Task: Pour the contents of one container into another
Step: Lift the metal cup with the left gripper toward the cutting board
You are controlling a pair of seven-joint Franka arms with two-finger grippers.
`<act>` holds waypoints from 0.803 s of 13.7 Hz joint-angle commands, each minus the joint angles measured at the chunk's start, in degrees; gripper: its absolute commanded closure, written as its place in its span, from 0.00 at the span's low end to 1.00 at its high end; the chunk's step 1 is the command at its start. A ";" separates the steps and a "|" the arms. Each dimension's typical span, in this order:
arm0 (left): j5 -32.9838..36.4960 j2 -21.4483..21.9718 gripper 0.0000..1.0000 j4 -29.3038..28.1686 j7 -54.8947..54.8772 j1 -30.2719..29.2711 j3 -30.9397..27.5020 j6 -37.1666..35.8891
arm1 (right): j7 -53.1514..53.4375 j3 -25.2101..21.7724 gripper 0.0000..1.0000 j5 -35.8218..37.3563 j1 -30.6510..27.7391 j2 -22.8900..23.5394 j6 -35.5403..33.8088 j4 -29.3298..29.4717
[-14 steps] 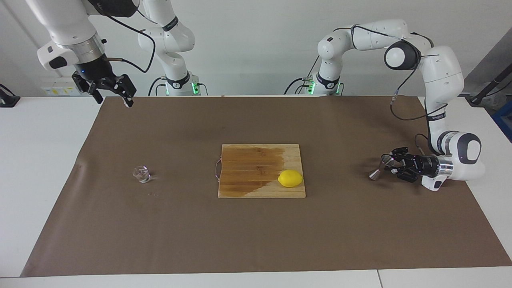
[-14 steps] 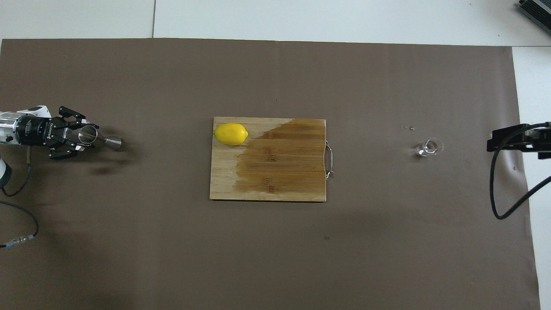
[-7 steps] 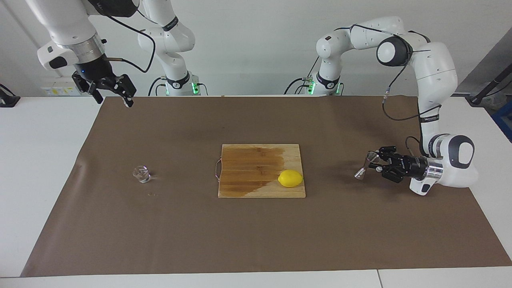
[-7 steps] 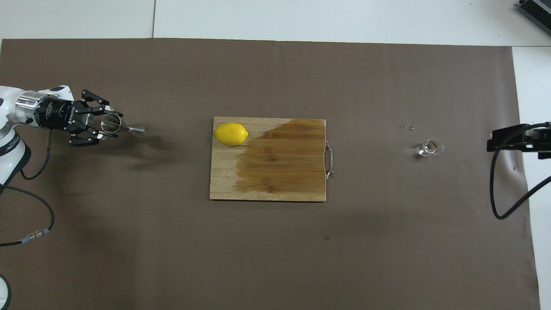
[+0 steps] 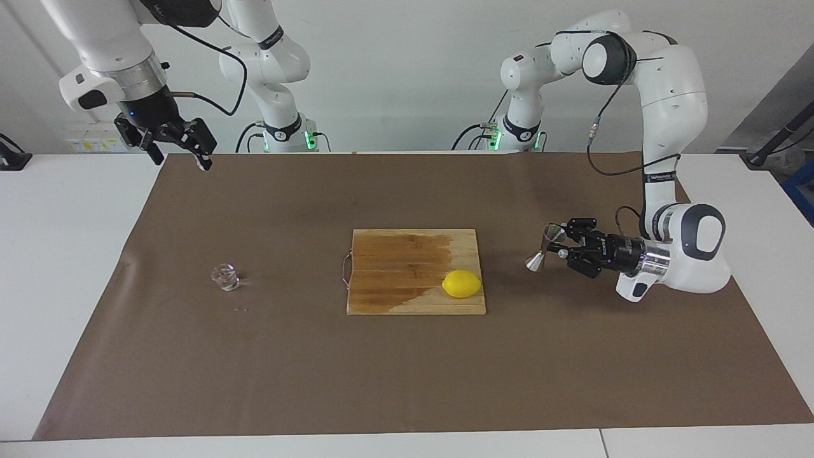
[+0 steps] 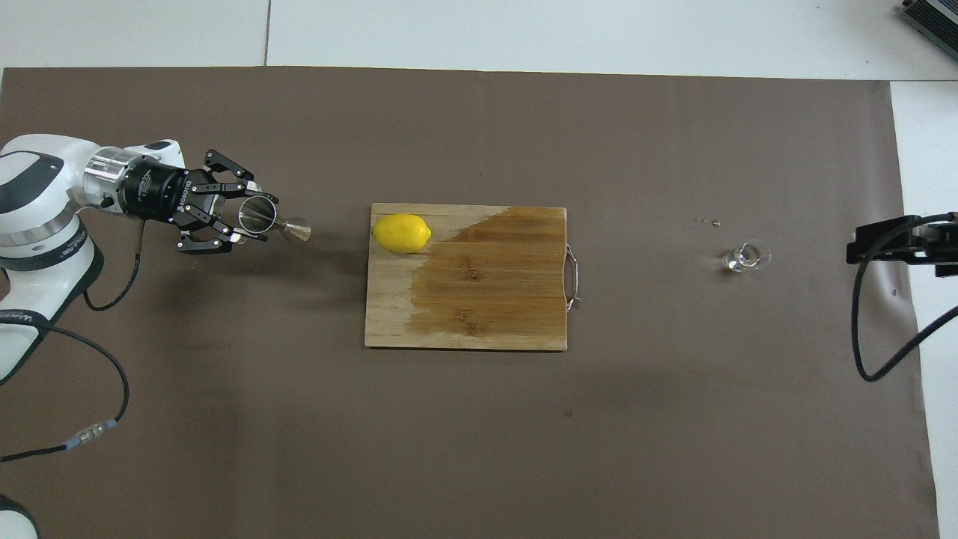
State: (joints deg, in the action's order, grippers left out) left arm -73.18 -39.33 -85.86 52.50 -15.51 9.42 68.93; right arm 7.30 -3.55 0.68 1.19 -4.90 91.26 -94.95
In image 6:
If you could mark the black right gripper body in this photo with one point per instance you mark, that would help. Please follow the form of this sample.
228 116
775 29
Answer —
939 247

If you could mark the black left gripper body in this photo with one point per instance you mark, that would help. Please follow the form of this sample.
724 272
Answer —
161 195

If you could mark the steel double jigger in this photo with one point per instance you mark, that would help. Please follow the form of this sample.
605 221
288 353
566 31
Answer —
258 217

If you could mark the small clear glass cup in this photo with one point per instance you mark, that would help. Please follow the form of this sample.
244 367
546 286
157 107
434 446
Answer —
745 257

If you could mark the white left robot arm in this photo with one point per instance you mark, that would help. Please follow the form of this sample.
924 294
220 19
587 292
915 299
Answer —
37 224

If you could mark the yellow lemon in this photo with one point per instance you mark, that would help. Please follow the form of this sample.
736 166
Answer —
401 233

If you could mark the grey ribbed device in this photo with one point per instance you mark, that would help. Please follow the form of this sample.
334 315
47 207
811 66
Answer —
932 21

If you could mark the wooden cutting board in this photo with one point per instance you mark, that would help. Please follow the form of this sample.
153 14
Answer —
479 299

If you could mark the brown paper table mat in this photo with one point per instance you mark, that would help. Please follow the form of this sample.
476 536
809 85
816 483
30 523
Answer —
479 449

